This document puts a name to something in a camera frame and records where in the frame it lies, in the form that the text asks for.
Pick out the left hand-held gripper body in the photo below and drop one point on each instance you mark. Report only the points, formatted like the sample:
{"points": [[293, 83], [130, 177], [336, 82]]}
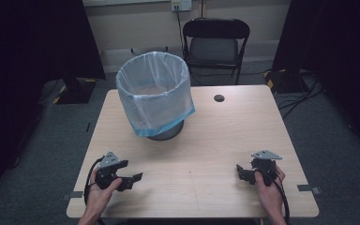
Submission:
{"points": [[106, 172]]}

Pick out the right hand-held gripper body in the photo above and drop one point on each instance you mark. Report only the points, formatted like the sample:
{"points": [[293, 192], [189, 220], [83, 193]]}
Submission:
{"points": [[264, 165]]}

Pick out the grey trash bin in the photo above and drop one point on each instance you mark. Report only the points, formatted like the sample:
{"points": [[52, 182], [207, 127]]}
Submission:
{"points": [[168, 132]]}

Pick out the bin with blue liner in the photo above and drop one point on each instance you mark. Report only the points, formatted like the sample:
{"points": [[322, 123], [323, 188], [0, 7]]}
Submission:
{"points": [[156, 93]]}

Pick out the person's left hand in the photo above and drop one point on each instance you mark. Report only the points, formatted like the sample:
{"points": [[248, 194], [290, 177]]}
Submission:
{"points": [[98, 197]]}

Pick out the person's right hand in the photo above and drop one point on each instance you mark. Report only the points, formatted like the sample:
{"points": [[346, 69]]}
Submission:
{"points": [[270, 197]]}

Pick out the grey tape strip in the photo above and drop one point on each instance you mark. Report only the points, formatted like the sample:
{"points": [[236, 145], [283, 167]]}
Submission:
{"points": [[73, 195], [307, 188]]}

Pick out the small dark tape strip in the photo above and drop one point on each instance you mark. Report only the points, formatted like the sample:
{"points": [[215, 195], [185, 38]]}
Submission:
{"points": [[88, 127]]}

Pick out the black stand base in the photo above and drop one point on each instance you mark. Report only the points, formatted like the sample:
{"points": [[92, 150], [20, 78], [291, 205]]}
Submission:
{"points": [[76, 90]]}

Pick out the black box with yellow tape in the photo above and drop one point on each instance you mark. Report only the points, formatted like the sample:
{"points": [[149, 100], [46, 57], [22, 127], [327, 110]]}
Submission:
{"points": [[286, 82]]}

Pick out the black folding chair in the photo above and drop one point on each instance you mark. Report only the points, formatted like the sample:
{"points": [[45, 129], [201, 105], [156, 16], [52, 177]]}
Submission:
{"points": [[214, 47]]}

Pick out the dark curtain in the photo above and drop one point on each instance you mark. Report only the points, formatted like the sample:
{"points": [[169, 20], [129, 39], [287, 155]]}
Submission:
{"points": [[28, 47], [340, 47]]}

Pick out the white wall socket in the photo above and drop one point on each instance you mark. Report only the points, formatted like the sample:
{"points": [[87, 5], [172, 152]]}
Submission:
{"points": [[181, 4]]}

